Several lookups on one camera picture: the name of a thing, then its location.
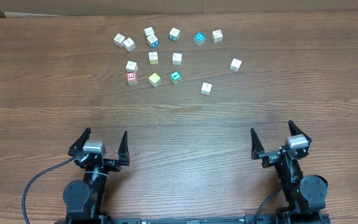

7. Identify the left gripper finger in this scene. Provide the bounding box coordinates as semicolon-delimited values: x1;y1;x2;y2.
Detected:
117;131;130;166
68;128;91;156

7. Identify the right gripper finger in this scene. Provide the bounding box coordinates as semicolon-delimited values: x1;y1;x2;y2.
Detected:
288;120;312;143
250;128;265;160

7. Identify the yellow top wooden block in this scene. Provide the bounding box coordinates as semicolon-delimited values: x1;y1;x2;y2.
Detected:
149;73;161;87

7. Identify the green top wooden block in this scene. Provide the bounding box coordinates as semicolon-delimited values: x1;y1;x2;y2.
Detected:
170;71;182;85

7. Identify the green L wooden block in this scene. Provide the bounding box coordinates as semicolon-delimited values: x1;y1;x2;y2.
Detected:
172;53;182;65

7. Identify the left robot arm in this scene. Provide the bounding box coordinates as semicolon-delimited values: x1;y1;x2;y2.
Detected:
63;128;130;223

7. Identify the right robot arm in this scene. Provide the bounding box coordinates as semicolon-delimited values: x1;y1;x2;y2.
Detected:
245;120;331;224

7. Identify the blue sided front block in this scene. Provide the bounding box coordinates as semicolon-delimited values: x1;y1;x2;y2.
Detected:
201;82;212;95

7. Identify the red top wooden block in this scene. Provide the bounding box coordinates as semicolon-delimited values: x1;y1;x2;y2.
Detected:
127;72;137;85

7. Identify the plain block far right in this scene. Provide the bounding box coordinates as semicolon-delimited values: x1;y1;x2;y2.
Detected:
229;58;242;72

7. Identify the plain block above red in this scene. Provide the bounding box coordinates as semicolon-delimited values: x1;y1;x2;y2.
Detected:
126;61;138;72

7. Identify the yellow sided wooden block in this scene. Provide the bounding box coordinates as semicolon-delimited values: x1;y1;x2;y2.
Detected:
149;52;158;65

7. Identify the plain wooden block far left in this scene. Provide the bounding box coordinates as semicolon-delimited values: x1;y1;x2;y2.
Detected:
114;34;126;47

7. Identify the plain wooden block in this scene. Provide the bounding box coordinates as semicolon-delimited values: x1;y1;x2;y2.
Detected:
212;30;223;43
144;27;154;37
123;37;135;52
114;34;126;47

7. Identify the plain wooden block top right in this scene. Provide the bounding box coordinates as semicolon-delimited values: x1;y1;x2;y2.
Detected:
212;30;223;43

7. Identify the blue X wooden block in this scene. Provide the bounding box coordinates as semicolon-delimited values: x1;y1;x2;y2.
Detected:
147;34;159;49

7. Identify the blue top wooden block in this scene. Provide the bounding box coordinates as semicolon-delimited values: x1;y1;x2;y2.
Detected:
194;32;206;47

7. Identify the teal sided wooden block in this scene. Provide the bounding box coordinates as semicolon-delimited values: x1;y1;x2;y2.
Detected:
169;27;180;42

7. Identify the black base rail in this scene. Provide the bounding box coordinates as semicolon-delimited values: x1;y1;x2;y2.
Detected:
55;214;331;224

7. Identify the cardboard back wall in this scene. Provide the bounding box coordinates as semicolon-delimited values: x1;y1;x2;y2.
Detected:
0;0;358;17

